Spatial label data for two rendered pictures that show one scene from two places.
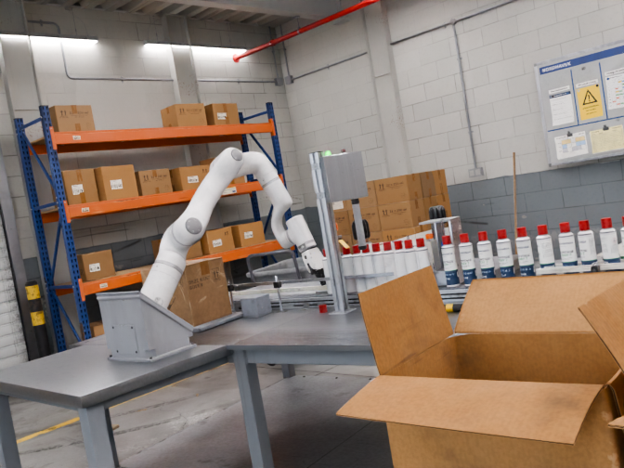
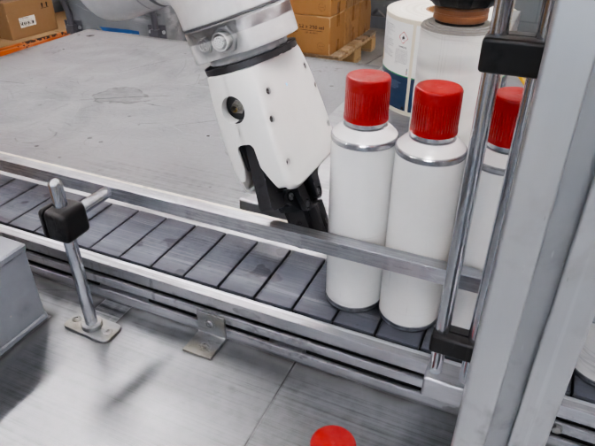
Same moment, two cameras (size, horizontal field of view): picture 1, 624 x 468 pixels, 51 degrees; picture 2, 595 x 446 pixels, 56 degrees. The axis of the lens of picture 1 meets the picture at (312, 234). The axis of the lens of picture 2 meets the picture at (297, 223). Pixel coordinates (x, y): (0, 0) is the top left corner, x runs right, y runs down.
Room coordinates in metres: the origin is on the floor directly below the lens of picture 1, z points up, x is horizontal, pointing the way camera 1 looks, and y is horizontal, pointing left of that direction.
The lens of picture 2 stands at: (2.55, 0.09, 1.21)
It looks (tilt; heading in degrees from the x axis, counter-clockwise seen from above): 32 degrees down; 347
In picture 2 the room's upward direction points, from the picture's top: straight up
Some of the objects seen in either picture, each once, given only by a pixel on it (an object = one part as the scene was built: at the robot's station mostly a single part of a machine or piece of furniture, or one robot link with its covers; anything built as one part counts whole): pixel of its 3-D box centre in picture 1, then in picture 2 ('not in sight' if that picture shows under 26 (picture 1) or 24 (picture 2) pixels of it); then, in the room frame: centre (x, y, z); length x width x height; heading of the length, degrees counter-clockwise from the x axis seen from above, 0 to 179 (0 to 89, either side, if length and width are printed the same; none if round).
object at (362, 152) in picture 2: (330, 271); (359, 197); (2.93, -0.05, 0.98); 0.05 x 0.05 x 0.20
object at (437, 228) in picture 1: (443, 252); not in sight; (2.69, -0.52, 1.01); 0.14 x 0.13 x 0.26; 53
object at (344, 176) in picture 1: (342, 177); not in sight; (2.74, -0.16, 1.38); 0.17 x 0.10 x 0.19; 108
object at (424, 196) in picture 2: not in sight; (421, 213); (2.89, -0.09, 0.98); 0.05 x 0.05 x 0.20
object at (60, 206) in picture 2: (281, 292); (90, 247); (3.01, 0.18, 0.91); 0.07 x 0.03 x 0.16; 143
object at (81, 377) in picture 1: (132, 355); not in sight; (2.66, 0.80, 0.81); 0.90 x 0.90 x 0.04; 46
